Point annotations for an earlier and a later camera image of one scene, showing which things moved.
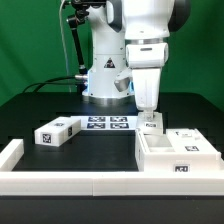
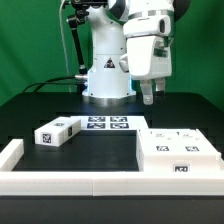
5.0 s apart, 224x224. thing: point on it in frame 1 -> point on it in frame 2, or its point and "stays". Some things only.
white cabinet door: x=154 y=126 -> x=161 y=142
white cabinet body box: x=174 y=150 stays
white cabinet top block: x=56 y=132 stays
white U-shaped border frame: x=103 y=183 stays
